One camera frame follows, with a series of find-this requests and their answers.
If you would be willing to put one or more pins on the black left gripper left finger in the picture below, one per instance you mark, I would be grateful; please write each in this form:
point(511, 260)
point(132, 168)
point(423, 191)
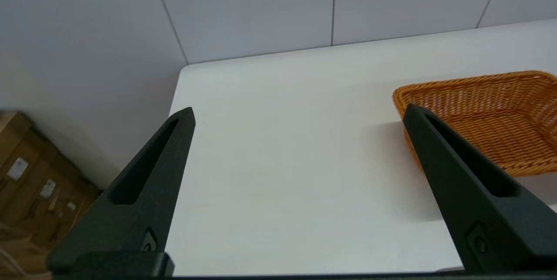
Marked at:
point(148, 184)

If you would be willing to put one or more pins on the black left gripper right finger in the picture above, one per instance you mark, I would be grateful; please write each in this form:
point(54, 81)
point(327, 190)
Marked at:
point(470, 201)

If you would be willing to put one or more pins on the orange woven wicker basket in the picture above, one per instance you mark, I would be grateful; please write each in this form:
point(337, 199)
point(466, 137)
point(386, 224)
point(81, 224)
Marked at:
point(487, 106)

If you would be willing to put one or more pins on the pale cardboard box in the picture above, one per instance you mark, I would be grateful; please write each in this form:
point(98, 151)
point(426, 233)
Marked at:
point(17, 249)

